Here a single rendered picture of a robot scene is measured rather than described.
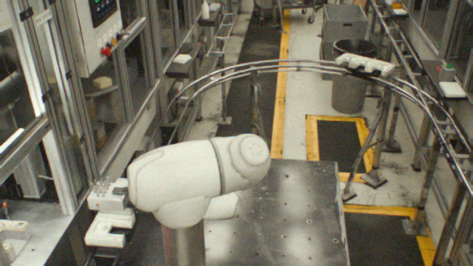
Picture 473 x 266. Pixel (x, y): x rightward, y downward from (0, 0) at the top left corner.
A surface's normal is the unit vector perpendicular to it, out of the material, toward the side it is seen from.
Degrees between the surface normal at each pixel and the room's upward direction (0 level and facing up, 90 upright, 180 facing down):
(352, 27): 90
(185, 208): 95
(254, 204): 0
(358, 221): 0
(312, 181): 0
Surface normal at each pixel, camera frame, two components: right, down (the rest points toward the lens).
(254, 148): 0.35, -0.35
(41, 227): -0.01, -0.85
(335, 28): -0.09, 0.54
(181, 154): 0.02, -0.73
